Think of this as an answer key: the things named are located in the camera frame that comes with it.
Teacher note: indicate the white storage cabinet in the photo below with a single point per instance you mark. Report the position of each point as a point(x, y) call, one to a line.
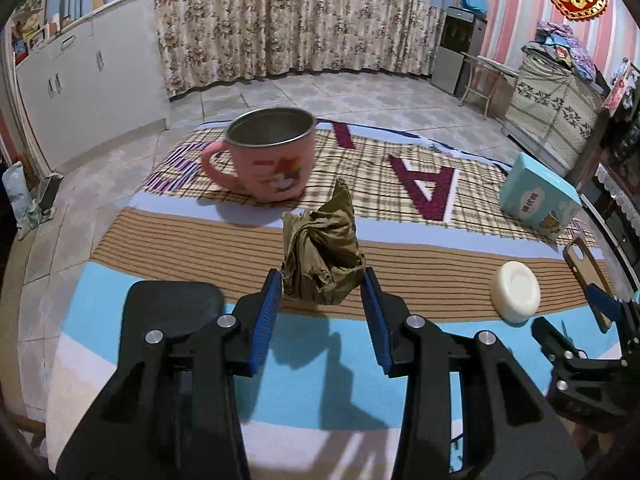
point(96, 82)

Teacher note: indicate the pink cartoon mug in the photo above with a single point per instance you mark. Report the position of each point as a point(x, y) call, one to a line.
point(266, 153)

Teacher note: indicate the blue floral curtain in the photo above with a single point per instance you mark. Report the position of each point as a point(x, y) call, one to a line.
point(202, 42)

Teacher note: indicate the low tv stand lace cover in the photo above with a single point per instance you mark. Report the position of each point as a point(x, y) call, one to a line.
point(618, 206)

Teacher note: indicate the grey water dispenser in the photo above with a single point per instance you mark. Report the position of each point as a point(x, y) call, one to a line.
point(463, 33)

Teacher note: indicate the brown phone case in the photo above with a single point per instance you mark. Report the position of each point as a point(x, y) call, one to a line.
point(585, 269)

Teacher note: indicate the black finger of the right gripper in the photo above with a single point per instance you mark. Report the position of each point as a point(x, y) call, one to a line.
point(617, 311)
point(567, 374)

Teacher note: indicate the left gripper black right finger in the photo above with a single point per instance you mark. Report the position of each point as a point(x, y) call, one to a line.
point(471, 411)

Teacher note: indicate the clothes rack with garments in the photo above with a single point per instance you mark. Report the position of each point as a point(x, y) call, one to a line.
point(614, 136)

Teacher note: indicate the cloth covered cabinet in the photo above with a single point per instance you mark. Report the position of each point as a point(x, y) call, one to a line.
point(552, 112)

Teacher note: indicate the pile of folded clothes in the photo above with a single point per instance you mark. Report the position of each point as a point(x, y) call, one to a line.
point(555, 35)

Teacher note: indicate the light blue tissue box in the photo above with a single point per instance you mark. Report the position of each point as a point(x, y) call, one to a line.
point(538, 197)

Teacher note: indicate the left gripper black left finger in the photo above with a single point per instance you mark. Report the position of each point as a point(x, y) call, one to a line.
point(169, 410)

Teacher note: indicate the white round soap bar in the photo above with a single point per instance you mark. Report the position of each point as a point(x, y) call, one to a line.
point(515, 292)

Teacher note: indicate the colourful cartoon table blanket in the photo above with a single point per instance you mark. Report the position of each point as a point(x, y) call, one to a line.
point(429, 225)

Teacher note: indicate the brown paper ball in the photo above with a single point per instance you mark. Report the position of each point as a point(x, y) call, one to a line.
point(322, 260)

